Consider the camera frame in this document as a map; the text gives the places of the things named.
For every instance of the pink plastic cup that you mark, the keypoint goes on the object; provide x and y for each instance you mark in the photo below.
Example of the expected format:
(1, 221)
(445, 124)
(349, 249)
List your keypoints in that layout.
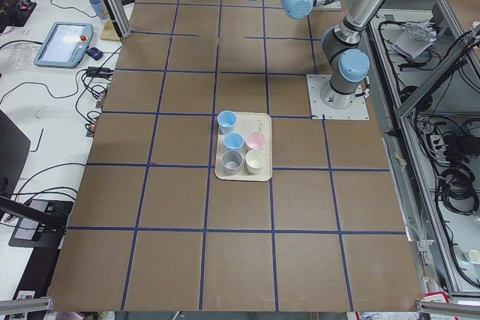
(255, 141)

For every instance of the grey plastic cup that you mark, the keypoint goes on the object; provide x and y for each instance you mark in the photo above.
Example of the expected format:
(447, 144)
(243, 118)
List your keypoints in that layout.
(232, 161)

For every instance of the pale green plastic cup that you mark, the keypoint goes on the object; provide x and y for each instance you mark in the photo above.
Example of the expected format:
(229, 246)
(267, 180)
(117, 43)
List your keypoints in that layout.
(255, 160)

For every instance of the light blue plastic cup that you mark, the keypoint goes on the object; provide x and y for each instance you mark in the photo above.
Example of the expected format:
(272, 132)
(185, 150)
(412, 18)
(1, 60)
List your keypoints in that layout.
(226, 121)

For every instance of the blue cup on desk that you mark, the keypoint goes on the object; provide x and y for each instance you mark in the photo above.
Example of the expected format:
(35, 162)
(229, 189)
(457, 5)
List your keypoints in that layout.
(98, 7)

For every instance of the white rabbit serving tray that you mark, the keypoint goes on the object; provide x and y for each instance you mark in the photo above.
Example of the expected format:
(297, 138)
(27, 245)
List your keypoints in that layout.
(247, 122)

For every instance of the blue teach pendant tablet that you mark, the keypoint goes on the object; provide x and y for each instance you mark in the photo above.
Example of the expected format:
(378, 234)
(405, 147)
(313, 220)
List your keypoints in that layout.
(65, 45)

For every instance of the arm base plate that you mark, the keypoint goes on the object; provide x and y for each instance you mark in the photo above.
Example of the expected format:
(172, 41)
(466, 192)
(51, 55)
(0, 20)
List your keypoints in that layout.
(326, 104)

